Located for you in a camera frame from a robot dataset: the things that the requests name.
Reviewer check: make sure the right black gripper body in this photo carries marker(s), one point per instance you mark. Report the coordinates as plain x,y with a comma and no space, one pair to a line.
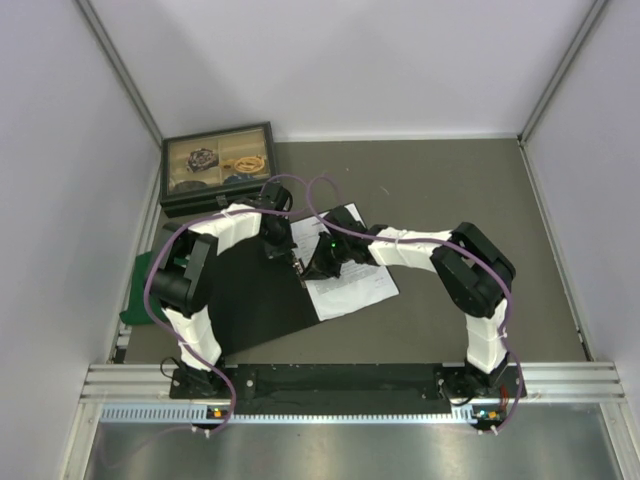
340,249

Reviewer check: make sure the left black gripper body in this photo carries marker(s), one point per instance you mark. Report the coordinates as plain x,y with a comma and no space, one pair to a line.
278,243

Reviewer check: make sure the white folder black inside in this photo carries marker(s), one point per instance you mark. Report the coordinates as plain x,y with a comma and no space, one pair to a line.
256,299

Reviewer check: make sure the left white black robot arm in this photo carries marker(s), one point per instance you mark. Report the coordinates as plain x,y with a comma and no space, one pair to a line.
181,278

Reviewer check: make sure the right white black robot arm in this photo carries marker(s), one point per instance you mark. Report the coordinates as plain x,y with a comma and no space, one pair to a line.
476,275

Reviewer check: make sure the metal folder clip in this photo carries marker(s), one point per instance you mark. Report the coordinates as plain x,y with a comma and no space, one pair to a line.
298,267

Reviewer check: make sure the dark green glass-lid box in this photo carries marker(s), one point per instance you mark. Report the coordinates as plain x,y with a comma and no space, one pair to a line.
205,172

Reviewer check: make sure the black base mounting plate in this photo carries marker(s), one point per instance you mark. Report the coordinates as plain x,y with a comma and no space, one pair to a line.
343,388

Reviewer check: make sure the green folded t-shirt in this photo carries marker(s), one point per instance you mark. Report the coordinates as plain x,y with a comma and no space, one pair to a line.
135,314

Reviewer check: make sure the aluminium rail frame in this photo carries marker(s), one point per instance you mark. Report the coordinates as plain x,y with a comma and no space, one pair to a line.
563,382

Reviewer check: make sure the grey slotted cable duct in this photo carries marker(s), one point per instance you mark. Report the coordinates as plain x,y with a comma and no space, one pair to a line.
209,415

